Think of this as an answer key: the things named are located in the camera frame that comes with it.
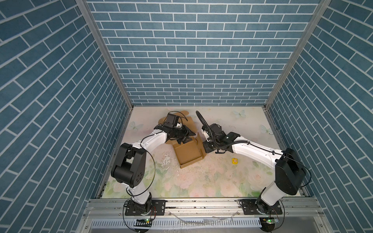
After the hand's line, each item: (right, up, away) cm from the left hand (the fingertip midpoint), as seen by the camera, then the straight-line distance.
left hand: (195, 135), depth 87 cm
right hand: (+5, -6, -1) cm, 7 cm away
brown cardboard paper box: (-1, -10, +7) cm, 12 cm away
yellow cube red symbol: (+24, -17, +2) cm, 30 cm away
